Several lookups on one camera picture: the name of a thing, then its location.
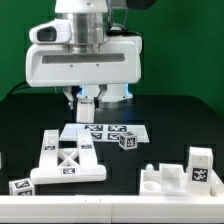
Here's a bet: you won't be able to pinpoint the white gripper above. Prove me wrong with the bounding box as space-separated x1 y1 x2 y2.
26 36 142 110

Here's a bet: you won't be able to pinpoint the white chair backrest part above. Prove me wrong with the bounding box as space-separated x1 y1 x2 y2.
30 129 106 185

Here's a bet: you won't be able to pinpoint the white base tag plate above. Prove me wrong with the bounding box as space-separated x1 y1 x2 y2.
59 124 149 143

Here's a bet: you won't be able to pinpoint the black cables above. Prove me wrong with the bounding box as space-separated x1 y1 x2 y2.
4 79 31 98

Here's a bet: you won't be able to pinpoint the white chair seat part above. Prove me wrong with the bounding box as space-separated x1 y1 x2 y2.
139 163 224 197

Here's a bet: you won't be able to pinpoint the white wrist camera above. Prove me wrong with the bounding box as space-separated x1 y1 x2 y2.
29 19 72 44

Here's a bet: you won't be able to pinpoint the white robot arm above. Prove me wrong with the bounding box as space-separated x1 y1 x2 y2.
26 0 157 104

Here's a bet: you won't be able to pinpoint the white L-shaped border wall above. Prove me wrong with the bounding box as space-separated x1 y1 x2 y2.
0 182 224 224

